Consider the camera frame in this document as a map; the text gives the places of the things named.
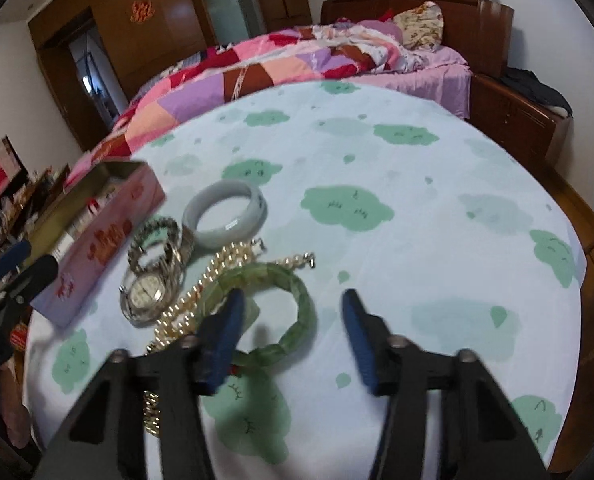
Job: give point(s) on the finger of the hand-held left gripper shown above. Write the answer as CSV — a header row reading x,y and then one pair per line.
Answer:
x,y
7,260
32,277

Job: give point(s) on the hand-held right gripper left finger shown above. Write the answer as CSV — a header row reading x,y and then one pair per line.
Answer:
x,y
225,340

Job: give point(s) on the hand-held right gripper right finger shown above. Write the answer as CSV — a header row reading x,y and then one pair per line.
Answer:
x,y
359,345

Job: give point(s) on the pink tin box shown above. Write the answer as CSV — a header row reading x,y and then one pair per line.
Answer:
x,y
102,245

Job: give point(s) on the silver wristwatch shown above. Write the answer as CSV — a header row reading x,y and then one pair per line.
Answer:
x,y
144,294

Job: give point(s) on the grey jade bangle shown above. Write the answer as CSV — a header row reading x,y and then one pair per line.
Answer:
x,y
249,200

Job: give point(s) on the person's left forearm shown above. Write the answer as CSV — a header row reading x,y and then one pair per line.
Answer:
x,y
14,405

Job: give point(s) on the cluttered wooden desk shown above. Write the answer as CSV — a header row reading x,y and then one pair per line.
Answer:
x,y
22,205

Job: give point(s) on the patchwork quilt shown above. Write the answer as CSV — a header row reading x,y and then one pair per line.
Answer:
x,y
202,90

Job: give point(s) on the pink bed sheet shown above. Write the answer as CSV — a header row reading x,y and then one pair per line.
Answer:
x,y
427,85

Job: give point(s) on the wooden nightstand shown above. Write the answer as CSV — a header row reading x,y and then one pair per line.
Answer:
x,y
512,120

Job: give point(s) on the red paper decoration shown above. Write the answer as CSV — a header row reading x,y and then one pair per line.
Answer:
x,y
142,11

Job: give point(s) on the wooden wardrobe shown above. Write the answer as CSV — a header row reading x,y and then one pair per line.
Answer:
x,y
167,20

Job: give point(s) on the dark cloth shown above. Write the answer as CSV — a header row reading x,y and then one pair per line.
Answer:
x,y
537,90

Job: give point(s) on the floral pillow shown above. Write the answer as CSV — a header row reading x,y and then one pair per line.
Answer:
x,y
419,25

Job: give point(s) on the wooden bed headboard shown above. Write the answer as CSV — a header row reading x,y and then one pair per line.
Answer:
x,y
477,30

